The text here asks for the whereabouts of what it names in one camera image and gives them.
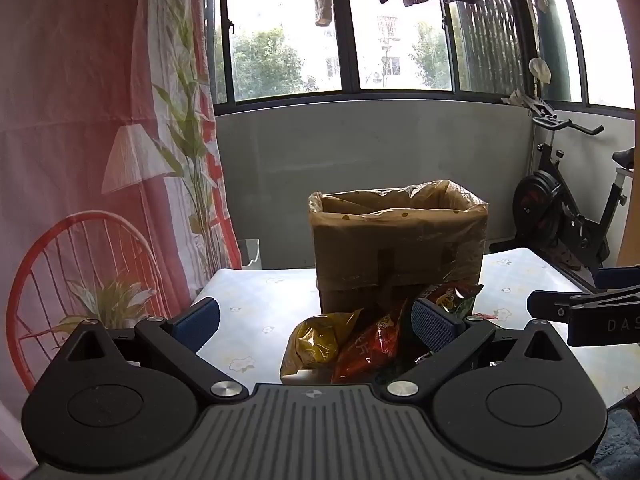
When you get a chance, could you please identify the black exercise bike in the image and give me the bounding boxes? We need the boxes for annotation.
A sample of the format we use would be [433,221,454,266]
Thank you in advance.
[490,100,640,275]

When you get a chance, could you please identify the red yellow snack bag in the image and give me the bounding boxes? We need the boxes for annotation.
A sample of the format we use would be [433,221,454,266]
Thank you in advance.
[419,282,485,322]

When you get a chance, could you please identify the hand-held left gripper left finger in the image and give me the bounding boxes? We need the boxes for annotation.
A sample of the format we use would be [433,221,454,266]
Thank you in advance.
[55,297,249,401]

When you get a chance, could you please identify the printed curtain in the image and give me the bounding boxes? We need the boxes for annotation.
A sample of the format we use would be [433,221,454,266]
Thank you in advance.
[0,0,241,461]

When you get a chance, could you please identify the brown cardboard box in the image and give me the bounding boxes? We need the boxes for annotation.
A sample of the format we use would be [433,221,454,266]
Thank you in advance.
[307,180,488,317]

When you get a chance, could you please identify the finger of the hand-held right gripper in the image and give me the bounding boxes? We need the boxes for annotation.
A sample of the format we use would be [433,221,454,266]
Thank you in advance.
[596,266,640,292]
[527,287,640,320]

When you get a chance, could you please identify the red orange snack bag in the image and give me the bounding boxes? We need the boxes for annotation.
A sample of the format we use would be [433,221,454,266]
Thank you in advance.
[332,302,417,385]

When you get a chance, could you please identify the dark framed window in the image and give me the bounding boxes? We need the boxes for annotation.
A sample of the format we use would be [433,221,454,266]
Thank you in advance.
[202,0,640,116]

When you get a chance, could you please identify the pale hanging bag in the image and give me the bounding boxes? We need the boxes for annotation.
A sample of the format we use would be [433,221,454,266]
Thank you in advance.
[529,57,552,84]

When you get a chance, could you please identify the floral tablecloth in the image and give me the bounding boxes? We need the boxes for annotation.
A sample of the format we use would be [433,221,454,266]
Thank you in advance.
[192,247,640,411]

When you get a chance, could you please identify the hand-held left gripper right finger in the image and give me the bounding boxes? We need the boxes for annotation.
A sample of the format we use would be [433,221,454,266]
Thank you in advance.
[386,298,568,401]

